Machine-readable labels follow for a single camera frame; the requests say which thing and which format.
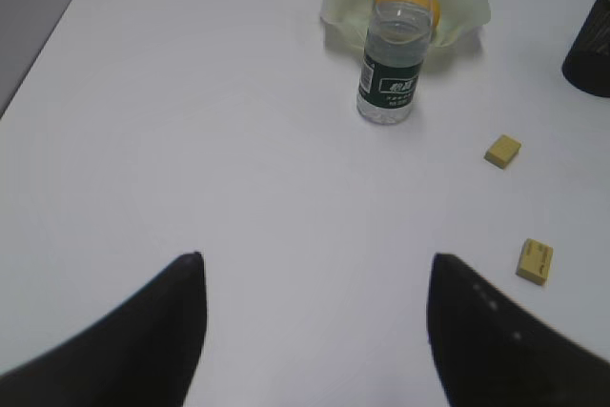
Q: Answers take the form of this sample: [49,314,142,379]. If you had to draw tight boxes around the yellow eraser with print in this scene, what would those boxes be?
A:
[516,238,554,286]

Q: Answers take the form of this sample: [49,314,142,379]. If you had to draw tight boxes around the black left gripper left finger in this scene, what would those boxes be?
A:
[1,252,207,406]

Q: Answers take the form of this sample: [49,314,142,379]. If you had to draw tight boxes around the clear water bottle green label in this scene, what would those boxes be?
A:
[356,0,434,125]

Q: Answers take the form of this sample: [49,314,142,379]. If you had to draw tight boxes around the black mesh pen holder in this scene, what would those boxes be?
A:
[561,0,609,98]

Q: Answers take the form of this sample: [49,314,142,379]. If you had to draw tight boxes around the plain yellow eraser upper left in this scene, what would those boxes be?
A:
[484,134,521,170]

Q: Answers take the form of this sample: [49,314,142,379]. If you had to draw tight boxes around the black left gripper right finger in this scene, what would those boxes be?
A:
[426,254,609,406]

